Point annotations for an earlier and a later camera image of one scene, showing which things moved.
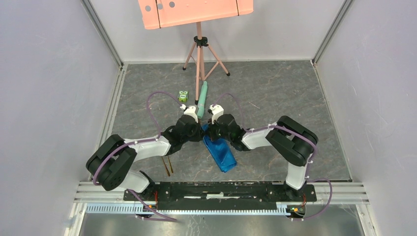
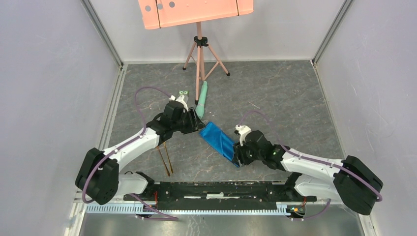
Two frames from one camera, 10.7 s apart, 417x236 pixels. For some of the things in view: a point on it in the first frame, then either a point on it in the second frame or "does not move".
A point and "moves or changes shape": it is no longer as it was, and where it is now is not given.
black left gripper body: x=195 y=134 to x=186 y=125
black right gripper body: x=216 y=132 to x=245 y=154
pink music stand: x=162 y=14 does not move
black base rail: x=222 y=195 does not move
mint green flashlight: x=202 y=100 does not move
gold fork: x=165 y=166 does not move
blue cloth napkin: x=221 y=150 moves or changes shape
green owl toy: x=183 y=96 does not move
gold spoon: x=170 y=165 does not move
